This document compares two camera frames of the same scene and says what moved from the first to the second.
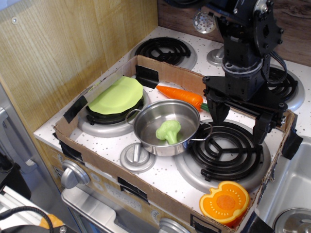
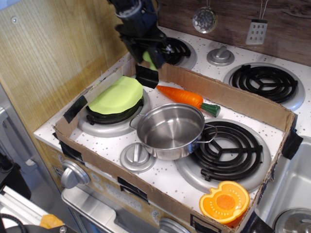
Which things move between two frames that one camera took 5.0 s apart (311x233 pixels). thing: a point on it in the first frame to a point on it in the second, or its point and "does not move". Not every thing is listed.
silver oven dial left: (73, 174) does not move
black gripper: (252, 95) to (141, 36)
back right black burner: (286, 86) does not move
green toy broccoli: (168, 130) to (146, 57)
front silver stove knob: (134, 158) does not move
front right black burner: (232, 153) does not move
